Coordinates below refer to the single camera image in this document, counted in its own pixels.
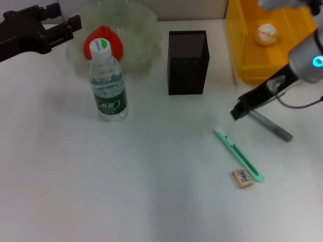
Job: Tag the pale green glass fruit plate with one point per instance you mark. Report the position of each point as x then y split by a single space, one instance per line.
141 32

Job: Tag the black mesh pen holder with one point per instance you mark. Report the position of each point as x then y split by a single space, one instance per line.
188 65

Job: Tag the red fuzzy ball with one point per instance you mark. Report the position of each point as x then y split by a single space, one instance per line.
116 43

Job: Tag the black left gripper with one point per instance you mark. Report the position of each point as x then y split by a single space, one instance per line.
20 32

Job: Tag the yellow plastic bin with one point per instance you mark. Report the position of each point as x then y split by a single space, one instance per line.
267 58

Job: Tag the white paper ball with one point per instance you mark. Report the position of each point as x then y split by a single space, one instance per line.
266 34

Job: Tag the grey marker pen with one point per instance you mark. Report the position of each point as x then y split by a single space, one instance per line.
275 128

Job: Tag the beige eraser with barcode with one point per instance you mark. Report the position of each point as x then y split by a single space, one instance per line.
242 178

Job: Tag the clear green-label water bottle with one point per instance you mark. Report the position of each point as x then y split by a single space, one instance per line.
109 98

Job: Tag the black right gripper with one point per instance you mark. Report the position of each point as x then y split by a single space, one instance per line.
262 92

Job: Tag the green utility knife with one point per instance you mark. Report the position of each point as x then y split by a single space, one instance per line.
239 156

